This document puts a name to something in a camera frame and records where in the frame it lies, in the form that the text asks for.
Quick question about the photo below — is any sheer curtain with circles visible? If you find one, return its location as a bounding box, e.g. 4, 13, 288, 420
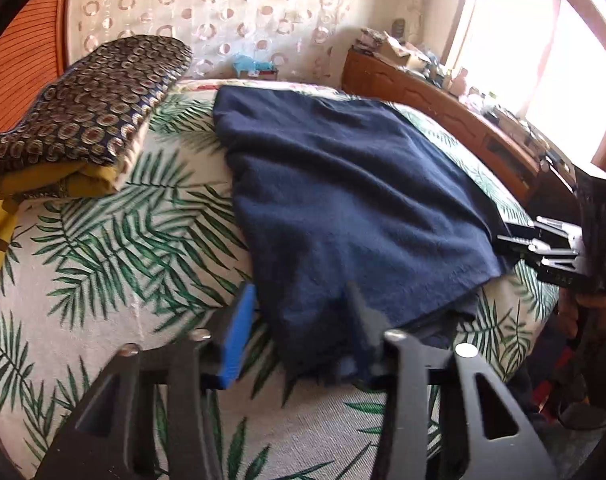
65, 0, 414, 91

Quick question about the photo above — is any cardboard box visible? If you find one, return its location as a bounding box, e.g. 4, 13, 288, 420
240, 67, 280, 82

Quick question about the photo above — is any wooden wardrobe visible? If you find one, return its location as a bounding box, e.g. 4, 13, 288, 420
0, 0, 74, 136

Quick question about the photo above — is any blue toy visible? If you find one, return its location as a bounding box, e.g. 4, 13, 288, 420
233, 54, 276, 77

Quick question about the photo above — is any clutter of small household things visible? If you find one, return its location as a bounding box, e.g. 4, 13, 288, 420
355, 20, 574, 171

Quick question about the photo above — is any palm leaf print sheet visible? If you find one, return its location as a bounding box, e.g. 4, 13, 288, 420
0, 80, 558, 480

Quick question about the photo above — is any floral blanket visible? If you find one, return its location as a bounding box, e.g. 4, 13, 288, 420
178, 79, 221, 95

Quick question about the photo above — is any person's right hand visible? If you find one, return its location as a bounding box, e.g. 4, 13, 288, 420
557, 292, 606, 347

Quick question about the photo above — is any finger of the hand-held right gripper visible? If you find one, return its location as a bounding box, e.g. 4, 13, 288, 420
497, 234, 582, 270
505, 216, 582, 242

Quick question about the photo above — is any wooden headboard shelf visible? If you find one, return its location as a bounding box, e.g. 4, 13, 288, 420
343, 47, 578, 221

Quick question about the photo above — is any person's dark clothing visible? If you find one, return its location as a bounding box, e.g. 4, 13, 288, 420
525, 340, 591, 418

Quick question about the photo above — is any navy polo shirt orange print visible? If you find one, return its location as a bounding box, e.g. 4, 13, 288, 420
213, 85, 514, 386

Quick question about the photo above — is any window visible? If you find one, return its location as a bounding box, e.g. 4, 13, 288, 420
443, 0, 606, 171

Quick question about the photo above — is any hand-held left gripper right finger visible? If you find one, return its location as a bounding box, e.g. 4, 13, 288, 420
345, 280, 558, 480

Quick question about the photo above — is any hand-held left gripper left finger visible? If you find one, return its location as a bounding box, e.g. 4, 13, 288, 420
35, 282, 258, 480

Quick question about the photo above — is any folded circle-patterned cloth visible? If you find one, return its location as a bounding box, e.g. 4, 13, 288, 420
0, 35, 194, 176

